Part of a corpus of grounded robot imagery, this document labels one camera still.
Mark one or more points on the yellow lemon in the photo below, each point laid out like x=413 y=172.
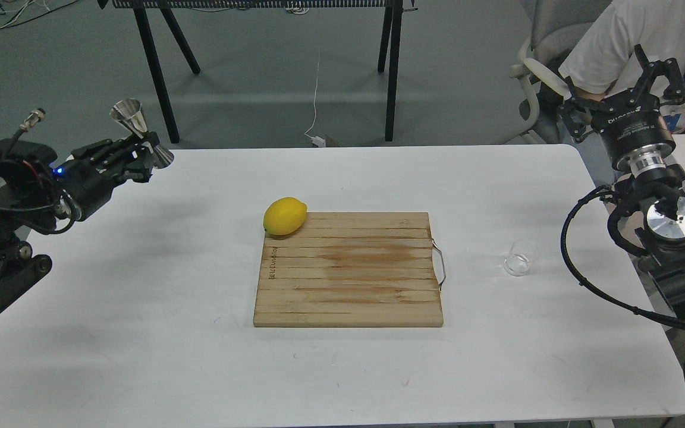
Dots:
x=284 y=216

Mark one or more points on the white office chair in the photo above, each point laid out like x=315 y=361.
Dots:
x=556 y=27

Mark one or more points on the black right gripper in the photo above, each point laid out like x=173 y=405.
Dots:
x=630 y=125

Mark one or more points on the small clear glass beaker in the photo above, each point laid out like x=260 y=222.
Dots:
x=521 y=258

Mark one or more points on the person in white shirt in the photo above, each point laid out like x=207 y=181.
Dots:
x=603 y=62

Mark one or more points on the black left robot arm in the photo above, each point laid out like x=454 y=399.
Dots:
x=49 y=199

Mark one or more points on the wooden cutting board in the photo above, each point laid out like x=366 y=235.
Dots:
x=350 y=270

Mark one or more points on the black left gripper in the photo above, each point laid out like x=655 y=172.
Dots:
x=86 y=181

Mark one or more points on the steel double jigger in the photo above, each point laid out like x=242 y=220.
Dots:
x=129 y=114

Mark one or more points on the black metal frame table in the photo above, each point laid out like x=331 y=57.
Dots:
x=261 y=78

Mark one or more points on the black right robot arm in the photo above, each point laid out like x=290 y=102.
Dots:
x=648 y=220

